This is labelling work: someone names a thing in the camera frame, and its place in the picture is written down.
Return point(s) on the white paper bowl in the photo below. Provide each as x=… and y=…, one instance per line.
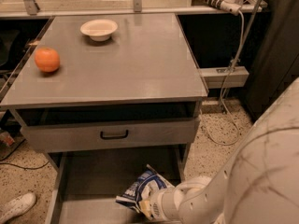
x=99, y=30

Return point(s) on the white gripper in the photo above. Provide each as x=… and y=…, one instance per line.
x=154, y=204

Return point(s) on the black drawer handle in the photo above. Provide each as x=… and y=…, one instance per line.
x=114, y=136

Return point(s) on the grey top drawer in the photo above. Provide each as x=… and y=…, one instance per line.
x=77, y=137

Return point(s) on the orange fruit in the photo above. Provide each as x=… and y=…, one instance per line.
x=47, y=60

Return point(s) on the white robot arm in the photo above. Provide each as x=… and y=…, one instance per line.
x=259, y=184

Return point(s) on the white power strip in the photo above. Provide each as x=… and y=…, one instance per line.
x=230, y=6

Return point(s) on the grey back shelf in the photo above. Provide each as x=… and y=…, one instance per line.
x=93, y=3

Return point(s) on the blue chip bag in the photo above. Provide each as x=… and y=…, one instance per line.
x=145, y=185

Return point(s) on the white shoe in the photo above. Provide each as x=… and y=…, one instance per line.
x=17, y=207

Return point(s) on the open grey middle drawer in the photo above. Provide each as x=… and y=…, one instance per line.
x=89, y=181

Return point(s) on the grey drawer cabinet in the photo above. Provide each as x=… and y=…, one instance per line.
x=145, y=71

